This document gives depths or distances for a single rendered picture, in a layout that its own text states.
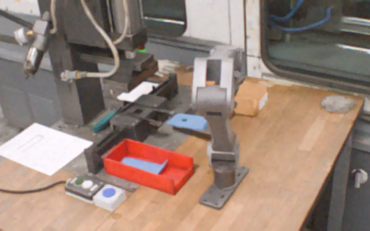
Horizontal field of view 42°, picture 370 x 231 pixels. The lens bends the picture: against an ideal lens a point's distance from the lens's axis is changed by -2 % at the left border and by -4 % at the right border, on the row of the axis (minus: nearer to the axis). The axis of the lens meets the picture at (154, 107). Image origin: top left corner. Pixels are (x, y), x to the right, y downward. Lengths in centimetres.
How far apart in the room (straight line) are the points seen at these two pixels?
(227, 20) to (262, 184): 88
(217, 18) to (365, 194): 97
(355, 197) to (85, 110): 119
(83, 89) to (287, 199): 81
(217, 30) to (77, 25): 75
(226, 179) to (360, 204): 98
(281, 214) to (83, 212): 55
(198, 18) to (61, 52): 72
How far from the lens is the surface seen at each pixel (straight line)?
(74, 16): 161
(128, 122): 162
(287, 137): 165
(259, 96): 185
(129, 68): 158
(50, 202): 149
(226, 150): 133
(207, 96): 113
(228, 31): 212
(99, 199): 141
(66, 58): 171
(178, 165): 151
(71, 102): 180
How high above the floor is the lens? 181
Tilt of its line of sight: 29 degrees down
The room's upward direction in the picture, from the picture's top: 7 degrees counter-clockwise
